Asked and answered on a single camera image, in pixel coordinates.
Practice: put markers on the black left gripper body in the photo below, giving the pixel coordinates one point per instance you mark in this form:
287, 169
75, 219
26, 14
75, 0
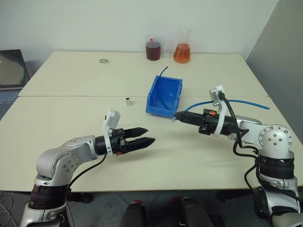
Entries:
118, 144

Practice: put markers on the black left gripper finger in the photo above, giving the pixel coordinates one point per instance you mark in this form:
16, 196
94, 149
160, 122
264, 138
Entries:
137, 131
142, 142

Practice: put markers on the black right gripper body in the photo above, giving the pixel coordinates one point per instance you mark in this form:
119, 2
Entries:
208, 124

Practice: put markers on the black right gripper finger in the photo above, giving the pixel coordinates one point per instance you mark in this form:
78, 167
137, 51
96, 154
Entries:
193, 121
191, 115

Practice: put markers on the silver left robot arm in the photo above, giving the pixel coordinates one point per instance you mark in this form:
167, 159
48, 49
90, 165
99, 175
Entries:
71, 151

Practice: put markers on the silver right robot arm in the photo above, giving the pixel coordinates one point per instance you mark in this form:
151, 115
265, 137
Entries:
272, 139

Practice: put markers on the white coupler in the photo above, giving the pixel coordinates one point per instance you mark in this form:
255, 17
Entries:
128, 102

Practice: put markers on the blue plastic bin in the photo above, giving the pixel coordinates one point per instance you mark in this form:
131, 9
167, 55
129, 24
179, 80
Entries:
165, 89

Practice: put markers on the flask with orange liquid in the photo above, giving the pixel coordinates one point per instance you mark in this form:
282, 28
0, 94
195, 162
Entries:
182, 54

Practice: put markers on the clear plastic measuring cup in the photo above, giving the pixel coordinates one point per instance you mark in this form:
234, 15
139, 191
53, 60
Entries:
167, 53

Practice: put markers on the dark rounded shape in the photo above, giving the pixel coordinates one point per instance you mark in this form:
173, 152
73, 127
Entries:
189, 212
132, 215

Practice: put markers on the beaker with dark red liquid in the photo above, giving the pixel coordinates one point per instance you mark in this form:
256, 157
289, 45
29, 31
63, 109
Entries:
153, 52

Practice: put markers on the grey partition panel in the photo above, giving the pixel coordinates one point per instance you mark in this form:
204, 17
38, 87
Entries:
279, 59

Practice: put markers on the grey laptop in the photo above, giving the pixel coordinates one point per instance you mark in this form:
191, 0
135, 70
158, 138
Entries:
11, 68

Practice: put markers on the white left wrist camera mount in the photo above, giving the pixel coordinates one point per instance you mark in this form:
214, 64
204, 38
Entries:
111, 118

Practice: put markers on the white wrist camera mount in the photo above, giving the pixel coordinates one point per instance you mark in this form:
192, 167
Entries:
216, 97
111, 118

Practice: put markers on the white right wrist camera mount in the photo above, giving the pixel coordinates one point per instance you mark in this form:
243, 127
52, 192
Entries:
216, 97

